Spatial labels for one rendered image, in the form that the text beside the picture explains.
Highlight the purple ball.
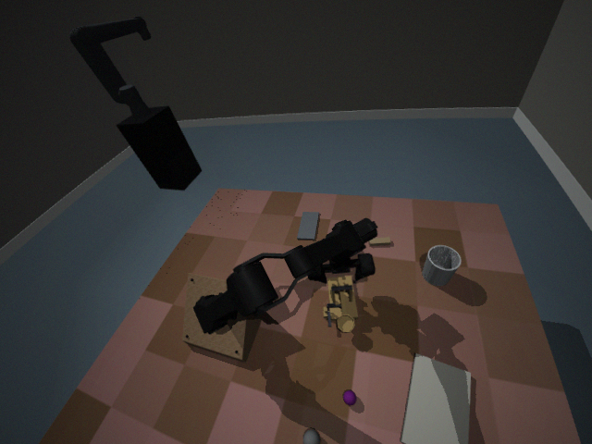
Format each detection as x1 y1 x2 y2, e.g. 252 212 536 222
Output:
343 390 357 405

